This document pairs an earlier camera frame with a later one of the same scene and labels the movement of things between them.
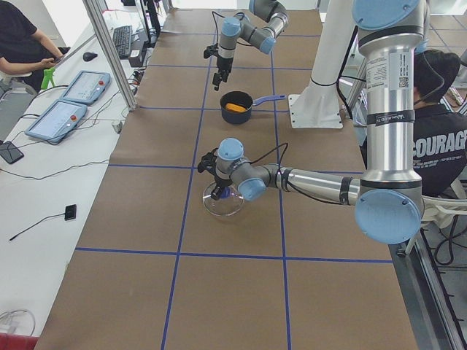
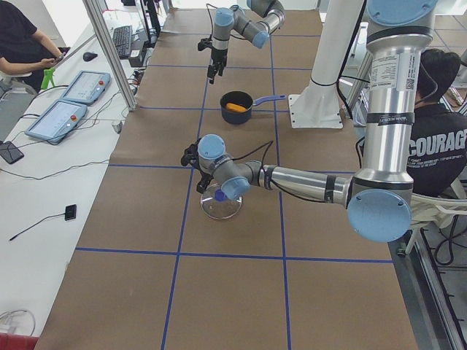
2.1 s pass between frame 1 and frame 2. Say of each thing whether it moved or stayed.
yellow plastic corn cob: stayed
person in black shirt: stayed
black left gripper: moved
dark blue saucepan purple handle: stayed
